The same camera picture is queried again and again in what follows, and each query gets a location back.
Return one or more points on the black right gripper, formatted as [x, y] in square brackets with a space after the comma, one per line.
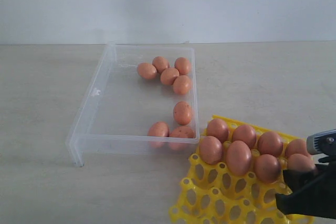
[313, 192]

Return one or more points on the brown egg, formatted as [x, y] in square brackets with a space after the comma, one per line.
[182, 85]
[267, 168]
[159, 129]
[218, 128]
[147, 71]
[270, 143]
[182, 113]
[246, 134]
[300, 163]
[297, 146]
[211, 150]
[168, 76]
[160, 63]
[238, 158]
[183, 65]
[181, 132]

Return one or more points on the yellow plastic egg tray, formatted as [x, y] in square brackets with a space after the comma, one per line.
[212, 194]

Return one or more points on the clear plastic container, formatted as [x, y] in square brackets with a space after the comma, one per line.
[119, 106]

